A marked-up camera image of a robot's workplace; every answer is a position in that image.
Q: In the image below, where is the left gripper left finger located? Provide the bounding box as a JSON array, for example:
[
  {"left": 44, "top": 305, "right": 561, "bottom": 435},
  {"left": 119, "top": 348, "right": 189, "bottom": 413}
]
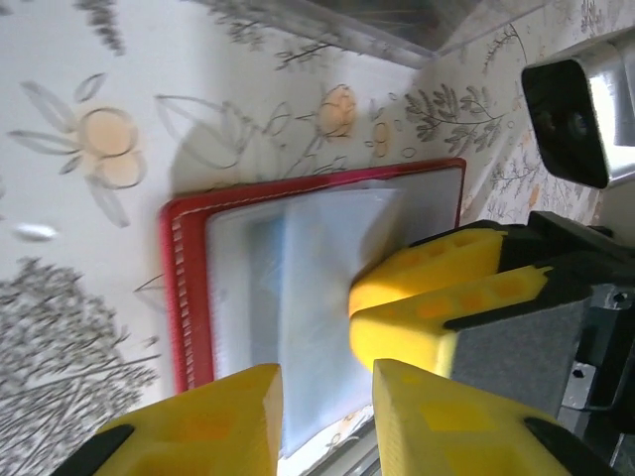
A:
[{"left": 59, "top": 363, "right": 285, "bottom": 476}]

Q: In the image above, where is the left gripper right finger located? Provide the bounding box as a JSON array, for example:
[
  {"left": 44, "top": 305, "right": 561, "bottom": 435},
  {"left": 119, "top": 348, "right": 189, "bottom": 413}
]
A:
[{"left": 371, "top": 358, "right": 619, "bottom": 476}]

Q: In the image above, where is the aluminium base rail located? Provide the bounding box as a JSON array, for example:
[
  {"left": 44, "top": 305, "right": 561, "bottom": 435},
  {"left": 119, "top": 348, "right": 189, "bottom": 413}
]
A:
[{"left": 280, "top": 404, "right": 381, "bottom": 476}]

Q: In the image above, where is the black silver camera mount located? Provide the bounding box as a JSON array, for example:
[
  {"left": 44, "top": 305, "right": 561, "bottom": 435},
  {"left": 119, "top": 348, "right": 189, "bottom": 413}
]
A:
[{"left": 520, "top": 42, "right": 635, "bottom": 190}]

